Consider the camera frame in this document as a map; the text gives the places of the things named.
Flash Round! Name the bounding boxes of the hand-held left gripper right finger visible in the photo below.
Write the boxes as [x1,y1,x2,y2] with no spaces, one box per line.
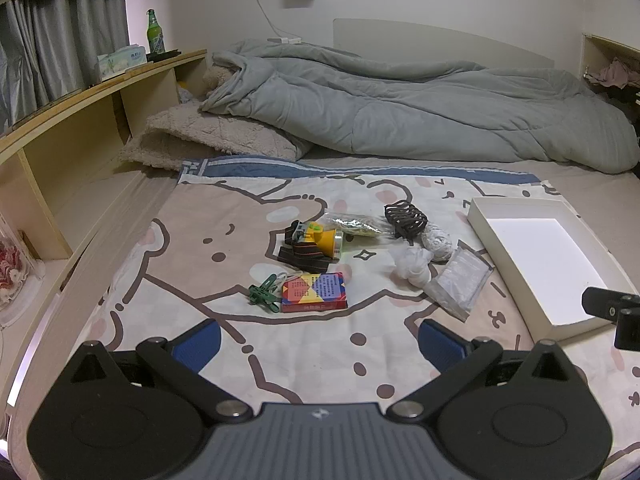
[387,319,586,423]

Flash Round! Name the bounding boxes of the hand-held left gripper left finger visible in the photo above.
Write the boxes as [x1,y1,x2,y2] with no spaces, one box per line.
[64,319,253,425]

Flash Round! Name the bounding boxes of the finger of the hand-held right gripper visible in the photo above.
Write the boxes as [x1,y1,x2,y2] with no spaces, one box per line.
[613,307,640,352]
[581,286,640,321]

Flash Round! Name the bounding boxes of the clear zip bag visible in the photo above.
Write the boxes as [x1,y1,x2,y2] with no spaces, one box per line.
[424,247,493,322]

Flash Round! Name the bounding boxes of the white fluffy cotton wad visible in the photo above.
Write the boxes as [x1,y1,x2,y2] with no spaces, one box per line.
[392,246,433,288]

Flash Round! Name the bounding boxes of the white shallow cardboard box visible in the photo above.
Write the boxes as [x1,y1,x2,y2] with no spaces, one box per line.
[467,196,640,343]

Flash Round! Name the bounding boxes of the white mesh ball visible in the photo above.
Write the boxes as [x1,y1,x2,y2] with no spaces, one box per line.
[421,224,454,264]

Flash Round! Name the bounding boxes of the colourful playing card box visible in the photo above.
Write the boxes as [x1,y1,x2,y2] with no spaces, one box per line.
[281,272,348,313]

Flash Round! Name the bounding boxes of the black hair claw clip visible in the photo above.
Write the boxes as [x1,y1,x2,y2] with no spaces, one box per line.
[384,200,429,241]

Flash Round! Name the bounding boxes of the clear bag of beaded cords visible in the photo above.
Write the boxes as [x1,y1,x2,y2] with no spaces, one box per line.
[317,211,396,241]

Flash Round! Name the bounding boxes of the yellow headlamp with black strap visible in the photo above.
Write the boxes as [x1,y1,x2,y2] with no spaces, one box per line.
[279,220,346,268]

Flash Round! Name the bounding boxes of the cartoon printed blanket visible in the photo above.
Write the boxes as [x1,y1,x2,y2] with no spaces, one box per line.
[75,156,640,461]

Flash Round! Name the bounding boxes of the red patterned plastic bag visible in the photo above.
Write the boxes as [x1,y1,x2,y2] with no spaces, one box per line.
[0,210,46,326]

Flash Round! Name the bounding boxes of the dark clothes pile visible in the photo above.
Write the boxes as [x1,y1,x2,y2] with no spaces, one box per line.
[597,85,640,111]

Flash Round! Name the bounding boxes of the beige fluffy pillow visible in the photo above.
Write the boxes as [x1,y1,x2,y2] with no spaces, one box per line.
[119,105,313,172]

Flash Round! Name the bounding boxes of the wooden bedside shelf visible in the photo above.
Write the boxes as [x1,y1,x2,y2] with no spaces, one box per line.
[0,49,208,281]

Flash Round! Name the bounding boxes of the pink clothes pile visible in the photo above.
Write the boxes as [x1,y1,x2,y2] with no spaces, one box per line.
[585,57,640,91]

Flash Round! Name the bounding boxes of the grey duvet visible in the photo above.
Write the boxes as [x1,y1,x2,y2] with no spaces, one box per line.
[200,39,640,176]

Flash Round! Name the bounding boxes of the cream open wardrobe shelf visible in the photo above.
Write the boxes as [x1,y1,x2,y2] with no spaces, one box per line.
[581,32,640,126]

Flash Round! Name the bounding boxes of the beige plush toy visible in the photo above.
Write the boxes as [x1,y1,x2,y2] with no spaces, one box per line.
[202,64,236,97]

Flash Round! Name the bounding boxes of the tissue pack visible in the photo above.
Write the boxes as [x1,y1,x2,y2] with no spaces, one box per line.
[96,46,148,81]

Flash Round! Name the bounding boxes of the green glass bottle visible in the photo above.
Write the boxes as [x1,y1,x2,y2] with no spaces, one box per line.
[146,9,166,56]

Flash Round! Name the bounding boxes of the grey curtain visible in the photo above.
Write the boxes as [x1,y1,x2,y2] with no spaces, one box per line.
[0,0,131,131]

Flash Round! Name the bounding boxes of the white power cable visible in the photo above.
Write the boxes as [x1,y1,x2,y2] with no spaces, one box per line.
[243,0,301,43]

